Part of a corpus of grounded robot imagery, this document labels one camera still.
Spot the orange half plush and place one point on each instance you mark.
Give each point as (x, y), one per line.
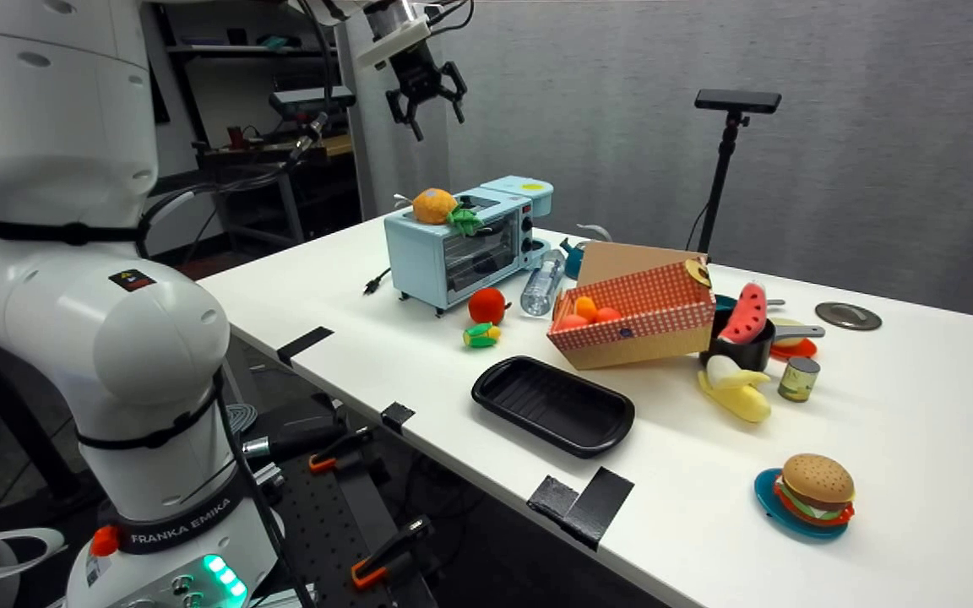
(585, 306)

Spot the black shelving unit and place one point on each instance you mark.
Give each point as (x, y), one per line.
(238, 147)

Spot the black ridged plastic tray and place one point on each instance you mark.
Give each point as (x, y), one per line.
(555, 402)

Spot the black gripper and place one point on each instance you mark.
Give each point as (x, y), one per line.
(420, 71)

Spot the yellow lemon slice toy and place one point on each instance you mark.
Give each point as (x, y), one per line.
(697, 271)

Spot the small toy tin can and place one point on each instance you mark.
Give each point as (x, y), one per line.
(798, 379)

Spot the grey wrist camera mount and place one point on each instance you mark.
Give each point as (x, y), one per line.
(395, 28)

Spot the grey curtain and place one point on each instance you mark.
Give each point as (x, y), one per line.
(902, 137)

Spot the red-orange toy vegetable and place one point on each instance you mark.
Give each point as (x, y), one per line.
(791, 350)

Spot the green yellow corn toy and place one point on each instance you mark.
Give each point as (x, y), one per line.
(481, 336)

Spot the yellow banana plush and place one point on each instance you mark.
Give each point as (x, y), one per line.
(735, 400)

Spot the clear smartwater bottle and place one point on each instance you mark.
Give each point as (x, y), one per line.
(541, 280)

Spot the black bar camera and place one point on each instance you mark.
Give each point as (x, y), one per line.
(737, 99)

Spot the teal toy pot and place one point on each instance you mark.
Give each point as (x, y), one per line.
(571, 259)

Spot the small red-orange plush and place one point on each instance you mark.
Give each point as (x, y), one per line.
(566, 321)

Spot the black camera tripod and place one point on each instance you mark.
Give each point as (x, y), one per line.
(722, 180)

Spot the large red-orange round plush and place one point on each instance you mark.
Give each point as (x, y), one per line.
(604, 315)

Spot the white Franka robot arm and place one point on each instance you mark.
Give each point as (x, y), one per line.
(57, 137)

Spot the red gingham cardboard box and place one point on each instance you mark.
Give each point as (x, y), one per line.
(632, 321)

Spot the red watermelon slice plush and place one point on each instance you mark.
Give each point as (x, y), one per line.
(745, 315)

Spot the toy burger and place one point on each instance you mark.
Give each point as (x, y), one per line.
(814, 488)

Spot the red apple plush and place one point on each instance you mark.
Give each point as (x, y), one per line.
(487, 306)

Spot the black tape patch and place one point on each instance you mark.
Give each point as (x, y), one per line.
(591, 501)
(306, 342)
(395, 412)

